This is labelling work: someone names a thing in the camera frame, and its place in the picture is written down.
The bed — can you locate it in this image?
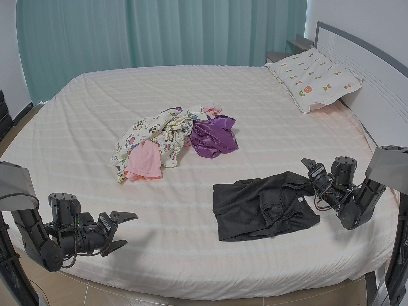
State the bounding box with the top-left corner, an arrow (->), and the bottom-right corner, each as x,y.
0,21 -> 408,306

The white printed pillow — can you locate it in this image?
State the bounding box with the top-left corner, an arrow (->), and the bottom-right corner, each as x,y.
265,48 -> 364,113

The grey bedside table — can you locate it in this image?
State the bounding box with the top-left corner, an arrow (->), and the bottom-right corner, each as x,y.
267,34 -> 316,64

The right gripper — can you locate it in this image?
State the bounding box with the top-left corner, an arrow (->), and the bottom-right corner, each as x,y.
301,158 -> 335,191

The black cable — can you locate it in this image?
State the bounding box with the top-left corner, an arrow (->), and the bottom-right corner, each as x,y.
314,191 -> 339,210
0,193 -> 39,208

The blue-green curtain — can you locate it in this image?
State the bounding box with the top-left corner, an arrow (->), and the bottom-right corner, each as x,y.
16,0 -> 309,103

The black polo shirt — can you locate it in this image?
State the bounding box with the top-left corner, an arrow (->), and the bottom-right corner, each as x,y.
212,171 -> 321,242

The white printed pyjama top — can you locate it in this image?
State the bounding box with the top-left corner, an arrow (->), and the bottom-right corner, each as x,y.
110,105 -> 209,185

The pale pink garment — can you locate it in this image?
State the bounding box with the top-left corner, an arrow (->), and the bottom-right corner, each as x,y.
201,102 -> 224,115

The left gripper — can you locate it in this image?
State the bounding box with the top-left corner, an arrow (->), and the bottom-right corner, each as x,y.
76,212 -> 138,257

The purple satin garment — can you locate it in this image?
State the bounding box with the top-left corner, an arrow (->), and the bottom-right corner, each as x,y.
167,107 -> 239,159

